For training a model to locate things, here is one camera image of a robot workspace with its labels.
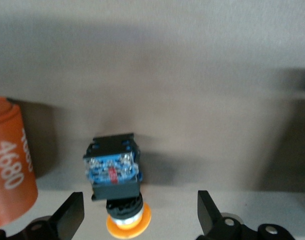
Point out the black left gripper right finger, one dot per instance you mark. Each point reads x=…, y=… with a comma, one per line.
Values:
x=206, y=212

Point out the yellow push button switch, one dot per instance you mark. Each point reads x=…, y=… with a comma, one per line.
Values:
x=112, y=170

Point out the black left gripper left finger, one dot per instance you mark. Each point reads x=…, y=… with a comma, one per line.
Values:
x=72, y=210

